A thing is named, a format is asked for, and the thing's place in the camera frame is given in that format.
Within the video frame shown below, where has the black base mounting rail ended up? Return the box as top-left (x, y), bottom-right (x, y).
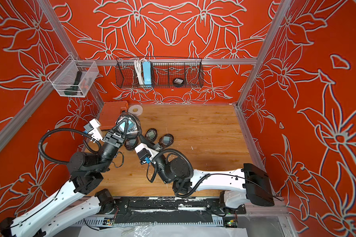
top-left (87, 197), bottom-right (247, 225)

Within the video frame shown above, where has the light blue power bank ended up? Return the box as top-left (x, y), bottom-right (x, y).
top-left (142, 61), bottom-right (152, 87)

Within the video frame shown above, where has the black wire wall basket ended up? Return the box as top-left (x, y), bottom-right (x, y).
top-left (115, 57), bottom-right (204, 89)

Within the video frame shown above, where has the white cable in basket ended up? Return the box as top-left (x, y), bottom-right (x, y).
top-left (134, 59), bottom-right (145, 87)

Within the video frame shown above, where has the black charger in basket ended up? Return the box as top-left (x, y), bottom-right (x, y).
top-left (173, 78), bottom-right (185, 86)

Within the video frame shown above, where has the teal charger front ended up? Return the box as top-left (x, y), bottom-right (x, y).
top-left (162, 136), bottom-right (172, 145)

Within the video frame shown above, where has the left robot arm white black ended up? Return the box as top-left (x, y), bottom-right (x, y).
top-left (0, 113), bottom-right (140, 237)

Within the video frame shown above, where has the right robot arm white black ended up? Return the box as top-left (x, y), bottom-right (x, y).
top-left (135, 135), bottom-right (275, 209)

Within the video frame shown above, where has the orange plastic tool case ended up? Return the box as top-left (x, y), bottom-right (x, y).
top-left (98, 101), bottom-right (129, 130)

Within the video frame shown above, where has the clear acrylic wall box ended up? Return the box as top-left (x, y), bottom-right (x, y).
top-left (47, 60), bottom-right (99, 98)

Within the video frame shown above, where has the white tape roll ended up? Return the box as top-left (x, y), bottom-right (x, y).
top-left (128, 105), bottom-right (143, 116)

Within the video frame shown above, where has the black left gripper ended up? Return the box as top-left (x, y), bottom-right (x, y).
top-left (93, 119), bottom-right (126, 175)

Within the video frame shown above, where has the teal charger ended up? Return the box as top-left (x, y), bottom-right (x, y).
top-left (162, 136), bottom-right (172, 145)
top-left (119, 119), bottom-right (135, 134)

